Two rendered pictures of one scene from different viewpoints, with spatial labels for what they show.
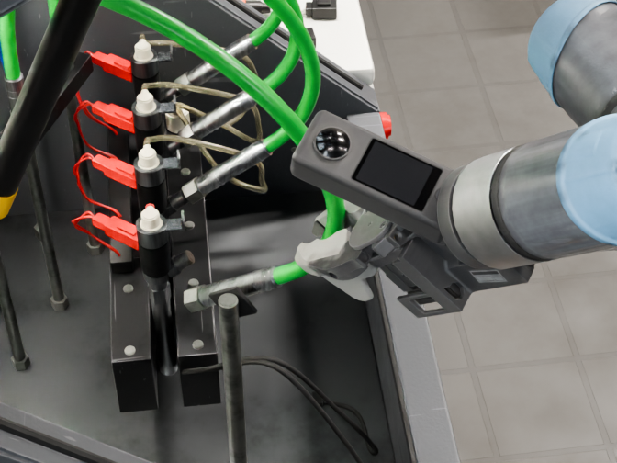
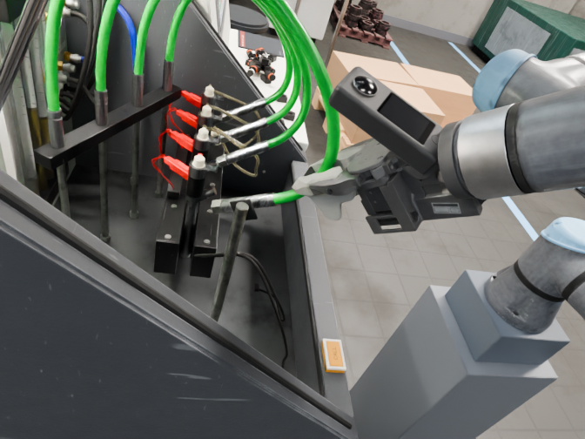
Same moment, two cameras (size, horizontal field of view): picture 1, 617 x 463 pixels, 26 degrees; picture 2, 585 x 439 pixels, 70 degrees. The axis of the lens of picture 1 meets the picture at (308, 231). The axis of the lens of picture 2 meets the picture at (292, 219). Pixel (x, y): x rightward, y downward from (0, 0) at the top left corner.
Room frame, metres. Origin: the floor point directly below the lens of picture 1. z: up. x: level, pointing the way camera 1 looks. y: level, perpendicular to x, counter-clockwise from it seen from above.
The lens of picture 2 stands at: (0.29, 0.08, 1.50)
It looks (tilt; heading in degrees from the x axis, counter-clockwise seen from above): 40 degrees down; 349
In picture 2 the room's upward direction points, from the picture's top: 20 degrees clockwise
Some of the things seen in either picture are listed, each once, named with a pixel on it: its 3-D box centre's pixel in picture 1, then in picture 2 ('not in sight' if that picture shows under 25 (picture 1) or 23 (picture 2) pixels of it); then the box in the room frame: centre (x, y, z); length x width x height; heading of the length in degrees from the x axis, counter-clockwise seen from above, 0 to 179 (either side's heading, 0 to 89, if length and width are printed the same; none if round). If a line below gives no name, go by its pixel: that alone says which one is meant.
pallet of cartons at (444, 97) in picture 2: not in sight; (406, 114); (3.36, -1.11, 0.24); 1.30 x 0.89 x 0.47; 102
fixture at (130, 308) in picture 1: (163, 276); (191, 210); (0.95, 0.15, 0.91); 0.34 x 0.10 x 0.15; 7
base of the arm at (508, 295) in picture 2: not in sight; (529, 289); (0.89, -0.58, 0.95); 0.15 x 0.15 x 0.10
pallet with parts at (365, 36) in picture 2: not in sight; (361, 14); (6.27, -1.03, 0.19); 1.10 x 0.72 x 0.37; 8
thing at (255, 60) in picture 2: not in sight; (263, 61); (1.58, 0.08, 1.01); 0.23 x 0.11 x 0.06; 7
